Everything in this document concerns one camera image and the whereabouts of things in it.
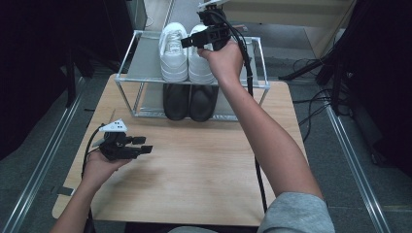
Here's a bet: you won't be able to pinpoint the white sneaker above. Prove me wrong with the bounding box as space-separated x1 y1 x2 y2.
188 23 218 85
157 21 189 83

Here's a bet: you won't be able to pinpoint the wooden cabinet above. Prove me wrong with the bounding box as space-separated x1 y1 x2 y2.
223 0 358 60

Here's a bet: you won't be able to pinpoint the black floor cables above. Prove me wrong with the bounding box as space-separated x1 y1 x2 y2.
291 57 338 144

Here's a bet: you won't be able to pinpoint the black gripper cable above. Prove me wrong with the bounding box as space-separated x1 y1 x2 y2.
203 9 269 214
81 123 107 233

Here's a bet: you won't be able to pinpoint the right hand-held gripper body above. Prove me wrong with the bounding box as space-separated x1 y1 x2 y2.
197 0 233 51

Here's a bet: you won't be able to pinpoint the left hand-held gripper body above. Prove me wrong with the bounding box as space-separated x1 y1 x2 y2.
91 118 144 162

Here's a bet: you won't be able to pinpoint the black slipper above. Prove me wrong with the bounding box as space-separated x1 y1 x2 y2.
189 84 220 123
162 83 192 121

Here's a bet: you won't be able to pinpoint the black stand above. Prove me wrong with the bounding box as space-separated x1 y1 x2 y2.
62 45 125 109
277 48 353 116

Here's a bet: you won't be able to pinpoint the metal floor rail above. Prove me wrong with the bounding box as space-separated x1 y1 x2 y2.
0 77 86 233
324 103 394 233

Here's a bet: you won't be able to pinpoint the person's right hand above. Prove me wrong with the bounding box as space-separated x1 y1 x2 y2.
197 40 245 87

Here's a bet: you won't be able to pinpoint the metal shoe rack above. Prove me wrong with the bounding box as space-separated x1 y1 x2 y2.
115 29 272 121

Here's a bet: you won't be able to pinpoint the grey tape piece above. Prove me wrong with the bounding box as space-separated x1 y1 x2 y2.
51 185 76 197

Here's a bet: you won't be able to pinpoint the person's left hand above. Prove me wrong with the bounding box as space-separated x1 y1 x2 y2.
81 150 133 192

